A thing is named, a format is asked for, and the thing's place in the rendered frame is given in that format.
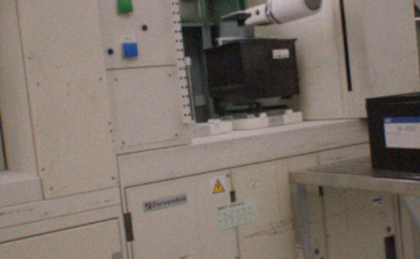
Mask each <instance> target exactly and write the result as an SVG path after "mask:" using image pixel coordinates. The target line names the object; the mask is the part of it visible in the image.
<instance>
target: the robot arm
mask: <svg viewBox="0 0 420 259"><path fill-rule="evenodd" d="M413 1H414V2H415V4H416V5H417V6H418V8H419V10H420V0H413ZM321 9H322V0H269V1H268V2H267V3H266V4H264V5H261V6H259V7H251V8H249V9H248V10H246V11H245V13H246V14H243V15H241V16H237V17H236V23H237V26H238V27H240V26H242V25H246V26H269V25H273V24H276V25H281V24H284V23H286V22H291V21H295V20H299V19H301V18H304V17H310V16H314V15H316V14H317V13H318V12H320V11H321ZM246 19H247V20H246Z"/></svg>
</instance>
